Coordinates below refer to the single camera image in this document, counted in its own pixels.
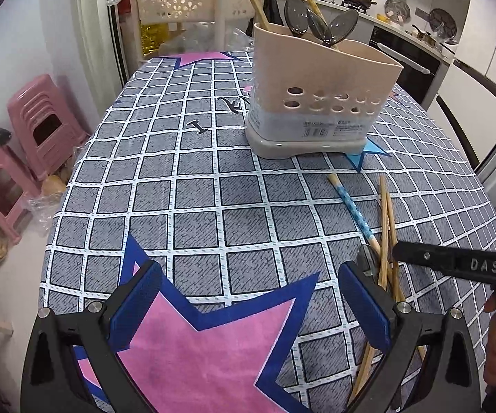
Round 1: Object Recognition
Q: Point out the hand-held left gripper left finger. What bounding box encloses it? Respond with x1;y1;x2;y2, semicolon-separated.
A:
20;260;165;413

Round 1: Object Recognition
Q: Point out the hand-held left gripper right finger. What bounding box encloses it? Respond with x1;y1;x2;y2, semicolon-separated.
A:
338;260;477;413

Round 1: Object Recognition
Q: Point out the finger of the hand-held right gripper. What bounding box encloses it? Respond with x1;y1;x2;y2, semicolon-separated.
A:
391;240;496;289

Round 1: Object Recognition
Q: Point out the dark translucent spoon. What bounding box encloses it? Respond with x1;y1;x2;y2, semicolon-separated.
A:
328;7;360;44
357;244;380;285
306;8;337;48
283;0;311;38

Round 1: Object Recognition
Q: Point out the blue patterned chopstick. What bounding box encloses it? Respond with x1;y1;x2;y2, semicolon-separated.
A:
327;173;382;260

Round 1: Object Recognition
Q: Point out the beige plastic utensil holder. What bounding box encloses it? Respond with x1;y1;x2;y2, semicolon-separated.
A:
245;21;405;160

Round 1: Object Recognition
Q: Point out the grey checked star tablecloth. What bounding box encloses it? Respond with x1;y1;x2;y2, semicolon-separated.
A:
39;49;496;413

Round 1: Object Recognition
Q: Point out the clear bag with bread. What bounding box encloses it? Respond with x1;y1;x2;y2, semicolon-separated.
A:
28;162;77;225

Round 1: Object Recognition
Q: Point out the black built-in oven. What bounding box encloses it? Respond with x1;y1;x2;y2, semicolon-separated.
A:
367;25;443;105

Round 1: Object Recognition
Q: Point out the small steel saucepan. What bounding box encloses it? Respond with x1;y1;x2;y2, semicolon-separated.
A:
410;25;439;49

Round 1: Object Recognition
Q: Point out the dark round hanging strainer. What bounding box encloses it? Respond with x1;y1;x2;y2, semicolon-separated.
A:
428;7;460;38

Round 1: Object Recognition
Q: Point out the round hanging steel strainer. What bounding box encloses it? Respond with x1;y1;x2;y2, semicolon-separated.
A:
384;0;411;25

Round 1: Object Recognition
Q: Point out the pink plastic stool stack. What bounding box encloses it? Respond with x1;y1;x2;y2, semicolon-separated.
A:
7;73;93;182

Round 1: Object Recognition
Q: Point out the yellow oil bottle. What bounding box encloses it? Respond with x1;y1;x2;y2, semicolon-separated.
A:
140;23;170;57

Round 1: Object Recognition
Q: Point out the white door frame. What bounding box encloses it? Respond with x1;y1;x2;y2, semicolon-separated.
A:
75;0;129;92

